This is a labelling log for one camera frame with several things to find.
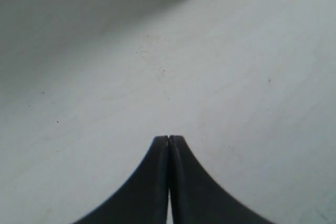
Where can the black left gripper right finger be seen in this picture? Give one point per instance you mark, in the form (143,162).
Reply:
(196,197)

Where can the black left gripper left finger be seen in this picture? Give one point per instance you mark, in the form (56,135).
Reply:
(143,198)

